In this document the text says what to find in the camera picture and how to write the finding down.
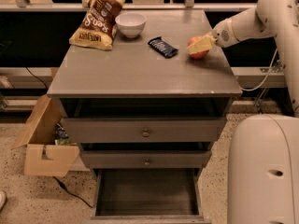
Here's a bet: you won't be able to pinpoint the dark blue candy bar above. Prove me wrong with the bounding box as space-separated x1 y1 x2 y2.
148 36 178 59

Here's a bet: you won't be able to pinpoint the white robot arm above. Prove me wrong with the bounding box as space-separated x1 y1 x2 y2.
187 0 299 224

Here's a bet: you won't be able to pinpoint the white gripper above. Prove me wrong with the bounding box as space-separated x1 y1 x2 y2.
194 19 239 51

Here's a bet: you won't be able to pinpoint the brown yellow chip bag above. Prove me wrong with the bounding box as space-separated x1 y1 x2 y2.
69 0 125 50

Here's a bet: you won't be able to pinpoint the grey open bottom drawer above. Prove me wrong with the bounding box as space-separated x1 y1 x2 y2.
82 169 211 224

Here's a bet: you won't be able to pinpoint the open cardboard box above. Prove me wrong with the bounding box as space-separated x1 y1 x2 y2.
11 95 83 177

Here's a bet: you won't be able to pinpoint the grey middle drawer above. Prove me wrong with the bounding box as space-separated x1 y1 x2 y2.
81 150 211 169

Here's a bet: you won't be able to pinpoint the white ceramic bowl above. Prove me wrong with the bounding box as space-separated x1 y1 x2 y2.
115 12 147 38

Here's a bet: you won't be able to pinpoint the red apple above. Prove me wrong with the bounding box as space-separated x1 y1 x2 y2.
187 35 208 60

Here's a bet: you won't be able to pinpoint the grey top drawer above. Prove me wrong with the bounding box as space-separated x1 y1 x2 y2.
62 118 226 143

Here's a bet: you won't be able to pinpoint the white shoe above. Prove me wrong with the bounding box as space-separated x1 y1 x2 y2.
0 190 7 210

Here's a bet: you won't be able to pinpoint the items inside cardboard box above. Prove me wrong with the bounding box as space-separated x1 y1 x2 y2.
55 124 76 146

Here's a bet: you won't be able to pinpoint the grey wooden drawer cabinet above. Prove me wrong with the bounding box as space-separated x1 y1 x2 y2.
47 9 243 224

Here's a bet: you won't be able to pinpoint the metal railing bar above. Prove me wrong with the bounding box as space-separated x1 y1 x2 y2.
0 3 256 12

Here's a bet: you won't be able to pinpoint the black floor cable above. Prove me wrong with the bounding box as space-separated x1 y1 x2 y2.
51 175 93 209

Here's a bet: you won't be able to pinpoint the white hanging cable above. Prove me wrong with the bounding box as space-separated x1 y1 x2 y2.
240 47 278 92

